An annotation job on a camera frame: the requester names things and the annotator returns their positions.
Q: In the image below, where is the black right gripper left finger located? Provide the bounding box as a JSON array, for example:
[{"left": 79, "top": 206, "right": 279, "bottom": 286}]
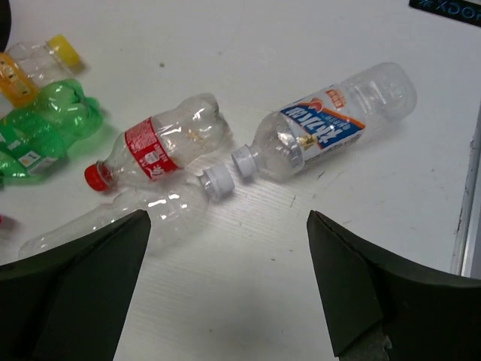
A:
[{"left": 1, "top": 211, "right": 151, "bottom": 360}]

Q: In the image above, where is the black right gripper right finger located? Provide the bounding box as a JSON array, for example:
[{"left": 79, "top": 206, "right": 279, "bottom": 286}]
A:
[{"left": 307, "top": 211, "right": 480, "bottom": 360}]

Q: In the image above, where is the clear unlabeled bottle white cap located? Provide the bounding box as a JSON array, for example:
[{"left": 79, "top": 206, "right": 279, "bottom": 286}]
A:
[{"left": 17, "top": 165, "right": 236, "bottom": 260}]

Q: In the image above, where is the crushed green plastic bottle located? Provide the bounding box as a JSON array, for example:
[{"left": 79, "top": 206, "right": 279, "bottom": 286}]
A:
[{"left": 1, "top": 79, "right": 104, "bottom": 186}]

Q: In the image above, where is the clear bottle red label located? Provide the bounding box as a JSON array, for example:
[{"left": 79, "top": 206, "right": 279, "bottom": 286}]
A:
[{"left": 84, "top": 93, "right": 231, "bottom": 192}]

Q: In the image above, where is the clear bottle blue orange label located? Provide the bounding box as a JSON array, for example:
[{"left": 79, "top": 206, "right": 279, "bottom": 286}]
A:
[{"left": 231, "top": 62, "right": 417, "bottom": 181}]

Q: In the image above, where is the clear bottle yellow cap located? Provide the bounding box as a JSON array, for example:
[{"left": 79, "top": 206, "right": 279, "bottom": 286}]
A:
[{"left": 1, "top": 34, "right": 85, "bottom": 108}]

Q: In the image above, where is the black logo sticker right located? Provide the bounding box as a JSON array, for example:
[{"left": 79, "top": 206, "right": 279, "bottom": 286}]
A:
[{"left": 409, "top": 0, "right": 481, "bottom": 27}]

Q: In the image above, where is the aluminium table edge rail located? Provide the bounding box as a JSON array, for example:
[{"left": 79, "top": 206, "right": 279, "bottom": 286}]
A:
[{"left": 450, "top": 113, "right": 480, "bottom": 279}]

